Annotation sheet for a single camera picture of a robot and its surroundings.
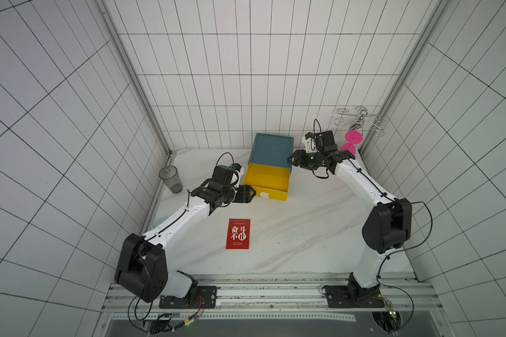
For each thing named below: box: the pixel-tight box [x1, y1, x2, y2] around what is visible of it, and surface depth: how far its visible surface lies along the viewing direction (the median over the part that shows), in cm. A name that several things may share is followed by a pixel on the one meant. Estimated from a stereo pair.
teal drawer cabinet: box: [248, 132, 294, 170], surface depth 91 cm
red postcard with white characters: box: [225, 218, 251, 250], surface depth 89 cm
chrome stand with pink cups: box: [333, 106, 386, 155], surface depth 97 cm
